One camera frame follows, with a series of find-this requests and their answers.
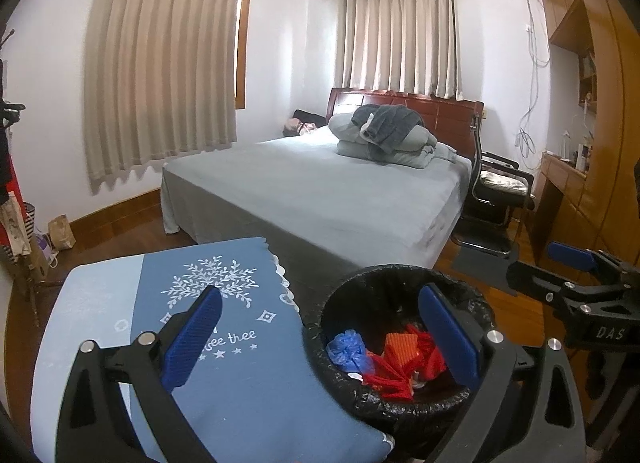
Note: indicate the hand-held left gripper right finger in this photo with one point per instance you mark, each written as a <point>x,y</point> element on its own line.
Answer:
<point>450,333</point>

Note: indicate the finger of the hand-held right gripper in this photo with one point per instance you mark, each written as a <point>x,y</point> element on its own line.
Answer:
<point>535,280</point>
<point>570,255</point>

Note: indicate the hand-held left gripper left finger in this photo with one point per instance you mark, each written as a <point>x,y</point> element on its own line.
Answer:
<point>192,338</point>

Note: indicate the orange foam net sleeve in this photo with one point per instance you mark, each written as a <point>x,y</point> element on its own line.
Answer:
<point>400,350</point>

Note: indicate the black lined trash bin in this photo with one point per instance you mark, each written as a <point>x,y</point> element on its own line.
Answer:
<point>360,303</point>

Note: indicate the blue plastic bag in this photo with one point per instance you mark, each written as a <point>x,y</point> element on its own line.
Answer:
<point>350,350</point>

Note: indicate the grey floor mat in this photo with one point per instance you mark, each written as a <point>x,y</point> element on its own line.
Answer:
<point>480,268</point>

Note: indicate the blue printed tablecloth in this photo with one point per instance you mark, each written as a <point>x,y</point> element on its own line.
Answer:
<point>250,383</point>

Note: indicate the black office chair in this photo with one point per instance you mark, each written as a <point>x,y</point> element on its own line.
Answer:
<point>487,213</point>

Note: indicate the patterned seat cushion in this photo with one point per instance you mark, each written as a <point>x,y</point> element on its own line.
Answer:
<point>502,181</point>

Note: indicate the brown paper bag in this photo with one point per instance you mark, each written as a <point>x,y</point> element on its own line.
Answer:
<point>62,233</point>

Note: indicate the wooden coat rack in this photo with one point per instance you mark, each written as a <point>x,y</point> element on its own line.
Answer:
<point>30,283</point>

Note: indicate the brown cardboard box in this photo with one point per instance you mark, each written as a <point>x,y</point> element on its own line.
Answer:
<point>35,268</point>

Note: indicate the red wooden headboard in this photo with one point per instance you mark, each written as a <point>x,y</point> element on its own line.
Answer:
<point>450,115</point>

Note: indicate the bed with grey sheet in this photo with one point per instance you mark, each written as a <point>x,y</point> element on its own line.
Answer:
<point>325,193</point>

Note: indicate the striped bag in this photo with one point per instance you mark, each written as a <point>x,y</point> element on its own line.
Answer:
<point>31,220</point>

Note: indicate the beige printed tote bag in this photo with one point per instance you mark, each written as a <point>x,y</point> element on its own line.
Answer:
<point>12,228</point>

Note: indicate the dark grey garment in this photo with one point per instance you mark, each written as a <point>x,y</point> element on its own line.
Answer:
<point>390,125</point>

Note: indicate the folded grey quilt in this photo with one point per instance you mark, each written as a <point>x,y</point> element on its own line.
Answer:
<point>345,135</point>

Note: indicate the pinkish bundle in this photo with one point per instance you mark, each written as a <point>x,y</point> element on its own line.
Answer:
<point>297,129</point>

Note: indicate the wooden desk cabinet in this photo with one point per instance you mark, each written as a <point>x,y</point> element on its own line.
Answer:
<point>610,18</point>

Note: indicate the red garment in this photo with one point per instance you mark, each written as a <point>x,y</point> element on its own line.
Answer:
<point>7,183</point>

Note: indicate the black cushion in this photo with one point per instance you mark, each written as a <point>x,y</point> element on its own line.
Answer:
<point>310,116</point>

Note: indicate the black coat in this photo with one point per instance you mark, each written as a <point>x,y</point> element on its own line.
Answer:
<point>4,143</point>

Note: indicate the wide beige curtain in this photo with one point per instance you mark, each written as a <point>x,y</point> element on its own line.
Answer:
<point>160,68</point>

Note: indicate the black cap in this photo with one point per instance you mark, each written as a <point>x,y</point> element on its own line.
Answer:
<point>11,110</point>

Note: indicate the wooden window frame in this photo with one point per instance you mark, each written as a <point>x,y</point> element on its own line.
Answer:
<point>242,43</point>

